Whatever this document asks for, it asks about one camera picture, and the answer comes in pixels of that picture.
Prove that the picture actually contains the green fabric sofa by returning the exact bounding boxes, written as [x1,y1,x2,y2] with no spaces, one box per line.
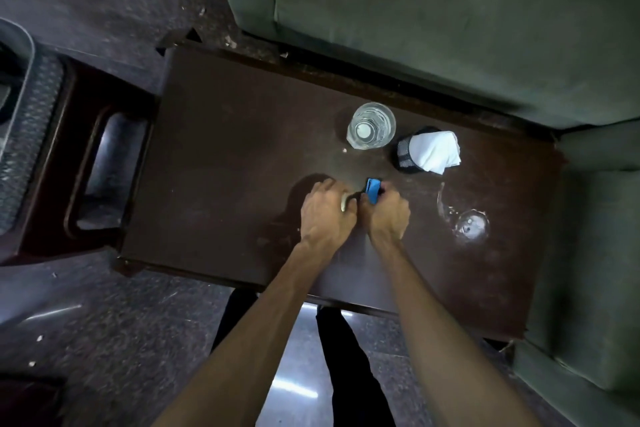
[512,119,640,427]

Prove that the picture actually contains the clear drinking glass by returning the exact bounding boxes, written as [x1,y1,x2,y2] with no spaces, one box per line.
[346,101,397,151]

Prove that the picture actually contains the dark wooden furniture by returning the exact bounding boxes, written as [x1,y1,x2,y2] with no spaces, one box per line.
[0,374,66,427]

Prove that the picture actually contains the white tissue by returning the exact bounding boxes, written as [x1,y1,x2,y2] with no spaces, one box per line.
[407,130,462,176]

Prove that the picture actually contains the black mesh holder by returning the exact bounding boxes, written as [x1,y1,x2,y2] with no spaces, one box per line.
[391,126,441,175]

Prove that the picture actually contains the dark wooden coffee table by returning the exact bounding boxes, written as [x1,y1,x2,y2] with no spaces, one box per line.
[115,43,563,342]

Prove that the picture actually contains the person's left forearm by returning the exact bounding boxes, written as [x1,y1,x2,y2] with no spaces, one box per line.
[152,241,326,427]

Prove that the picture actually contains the person's left hand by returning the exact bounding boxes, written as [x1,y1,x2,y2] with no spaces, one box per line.
[299,178,359,255]

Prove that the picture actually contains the green fabric armchair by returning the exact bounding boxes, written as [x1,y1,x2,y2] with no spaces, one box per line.
[205,0,640,130]

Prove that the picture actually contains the grey perforated plastic tray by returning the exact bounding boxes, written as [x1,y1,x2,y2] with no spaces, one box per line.
[0,19,63,238]

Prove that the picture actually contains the person's black trousers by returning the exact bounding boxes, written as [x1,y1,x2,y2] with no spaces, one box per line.
[209,286,396,427]

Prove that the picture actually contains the small dark wooden side table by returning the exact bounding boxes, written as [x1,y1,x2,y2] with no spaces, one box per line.
[0,41,161,268]

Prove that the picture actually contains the person's right hand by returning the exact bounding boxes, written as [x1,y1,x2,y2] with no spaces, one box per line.
[357,181,412,252]

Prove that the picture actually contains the person's right forearm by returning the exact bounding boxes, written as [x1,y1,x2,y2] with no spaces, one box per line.
[379,241,543,427]

